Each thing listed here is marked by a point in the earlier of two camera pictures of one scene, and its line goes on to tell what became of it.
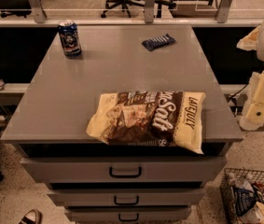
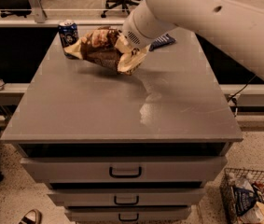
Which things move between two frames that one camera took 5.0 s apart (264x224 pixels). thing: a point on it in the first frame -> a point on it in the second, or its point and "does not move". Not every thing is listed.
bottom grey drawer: [128, 215] does not move
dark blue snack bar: [152, 44] does not move
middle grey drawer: [169, 197] does not move
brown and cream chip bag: [171, 119] -> [107, 47]
